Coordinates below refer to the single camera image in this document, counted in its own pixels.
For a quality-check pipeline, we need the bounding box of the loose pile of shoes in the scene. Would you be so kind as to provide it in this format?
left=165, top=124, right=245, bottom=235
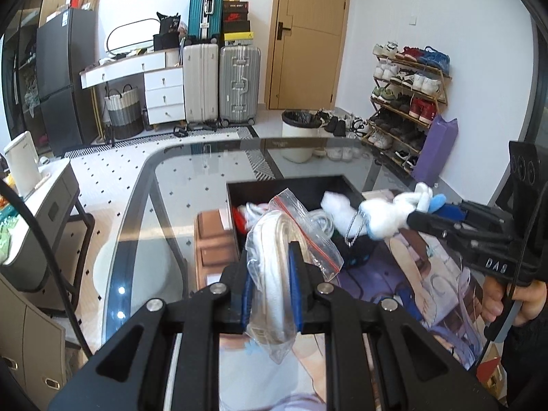
left=314, top=109, right=372, bottom=162

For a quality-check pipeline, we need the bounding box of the silver suitcase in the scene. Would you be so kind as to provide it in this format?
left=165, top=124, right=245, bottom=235
left=219, top=45, right=262, bottom=127

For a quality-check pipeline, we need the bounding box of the white trash bin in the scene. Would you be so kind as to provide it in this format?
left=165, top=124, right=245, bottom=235
left=281, top=110, right=323, bottom=164

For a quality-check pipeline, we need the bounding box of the person's right forearm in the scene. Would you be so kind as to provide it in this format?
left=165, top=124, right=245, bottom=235
left=500, top=321, right=548, bottom=411

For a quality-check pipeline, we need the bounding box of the wooden shoe rack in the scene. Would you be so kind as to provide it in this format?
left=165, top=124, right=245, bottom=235
left=361, top=52, right=453, bottom=173

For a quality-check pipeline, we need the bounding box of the white countertop appliance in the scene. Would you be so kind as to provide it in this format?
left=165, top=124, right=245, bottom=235
left=3, top=130, right=42, bottom=198

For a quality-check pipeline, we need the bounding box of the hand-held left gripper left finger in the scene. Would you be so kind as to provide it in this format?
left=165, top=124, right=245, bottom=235
left=48, top=248, right=258, bottom=411

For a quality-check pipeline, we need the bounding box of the stack of shoe boxes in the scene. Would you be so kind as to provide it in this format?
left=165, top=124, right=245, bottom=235
left=221, top=0, right=253, bottom=47

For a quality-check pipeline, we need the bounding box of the wooden door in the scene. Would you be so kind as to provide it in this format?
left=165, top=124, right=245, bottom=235
left=264, top=0, right=353, bottom=111

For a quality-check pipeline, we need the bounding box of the purple yoga mat bag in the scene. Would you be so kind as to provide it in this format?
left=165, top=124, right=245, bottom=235
left=411, top=114, right=459, bottom=185

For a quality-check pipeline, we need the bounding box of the black refrigerator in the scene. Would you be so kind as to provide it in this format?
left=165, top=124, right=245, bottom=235
left=35, top=7, right=100, bottom=158

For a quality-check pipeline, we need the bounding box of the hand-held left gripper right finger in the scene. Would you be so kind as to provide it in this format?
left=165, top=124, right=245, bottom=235
left=288, top=242, right=508, bottom=411

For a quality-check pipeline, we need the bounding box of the grey side table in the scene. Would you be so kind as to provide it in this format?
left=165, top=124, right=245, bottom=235
left=0, top=156, right=96, bottom=318

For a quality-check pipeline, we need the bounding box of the bag with red round item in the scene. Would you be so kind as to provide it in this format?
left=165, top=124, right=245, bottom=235
left=233, top=202, right=258, bottom=235

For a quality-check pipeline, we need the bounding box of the woven laundry basket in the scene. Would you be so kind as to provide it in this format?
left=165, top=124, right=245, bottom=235
left=103, top=84, right=145, bottom=140

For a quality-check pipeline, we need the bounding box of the dark open wardrobe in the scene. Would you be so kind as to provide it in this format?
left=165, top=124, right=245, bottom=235
left=0, top=9, right=42, bottom=147

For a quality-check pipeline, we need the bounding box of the oval mirror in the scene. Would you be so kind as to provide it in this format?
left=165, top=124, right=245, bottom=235
left=105, top=18, right=162, bottom=57

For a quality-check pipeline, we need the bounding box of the black storage box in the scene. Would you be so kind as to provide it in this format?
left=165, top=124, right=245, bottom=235
left=225, top=174, right=370, bottom=268

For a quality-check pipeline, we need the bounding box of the teal suitcase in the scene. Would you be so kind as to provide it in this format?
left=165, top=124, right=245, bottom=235
left=187, top=0, right=226, bottom=45

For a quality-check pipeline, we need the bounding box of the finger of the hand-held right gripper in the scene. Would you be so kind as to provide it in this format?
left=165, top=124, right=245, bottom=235
left=406, top=210, right=514, bottom=250
left=434, top=199, right=512, bottom=225

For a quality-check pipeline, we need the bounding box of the pile of colourful packets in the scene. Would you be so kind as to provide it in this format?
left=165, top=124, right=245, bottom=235
left=0, top=196, right=23, bottom=267

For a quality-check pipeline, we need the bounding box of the black bag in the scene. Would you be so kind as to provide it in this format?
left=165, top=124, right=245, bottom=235
left=152, top=11, right=183, bottom=51

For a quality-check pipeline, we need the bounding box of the person's right hand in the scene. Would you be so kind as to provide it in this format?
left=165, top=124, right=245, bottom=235
left=482, top=273, right=548, bottom=329

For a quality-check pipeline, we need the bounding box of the blue white plush toy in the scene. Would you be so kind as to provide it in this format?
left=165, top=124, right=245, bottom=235
left=320, top=182, right=447, bottom=248

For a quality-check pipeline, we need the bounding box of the white suitcase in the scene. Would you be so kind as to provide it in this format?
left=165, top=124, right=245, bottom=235
left=182, top=43, right=220, bottom=126

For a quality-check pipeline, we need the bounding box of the white cable coil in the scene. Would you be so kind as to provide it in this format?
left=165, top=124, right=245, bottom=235
left=244, top=187, right=346, bottom=363

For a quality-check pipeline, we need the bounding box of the white vanity desk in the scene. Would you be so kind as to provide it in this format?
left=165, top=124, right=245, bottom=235
left=79, top=48, right=187, bottom=126

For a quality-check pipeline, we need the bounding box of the grey drawer cabinet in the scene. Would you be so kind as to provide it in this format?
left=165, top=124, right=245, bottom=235
left=0, top=273, right=70, bottom=411

